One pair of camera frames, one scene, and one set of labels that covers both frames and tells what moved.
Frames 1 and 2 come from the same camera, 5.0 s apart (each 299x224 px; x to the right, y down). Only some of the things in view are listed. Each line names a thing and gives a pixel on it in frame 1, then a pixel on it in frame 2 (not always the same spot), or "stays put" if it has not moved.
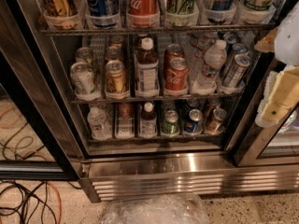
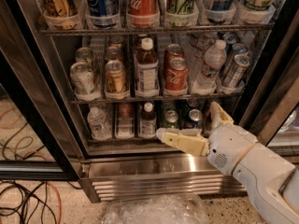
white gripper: [289, 37] -> [230, 148]
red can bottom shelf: [124, 110] stays put
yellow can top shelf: [61, 0] stays put
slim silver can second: [237, 49] stays put
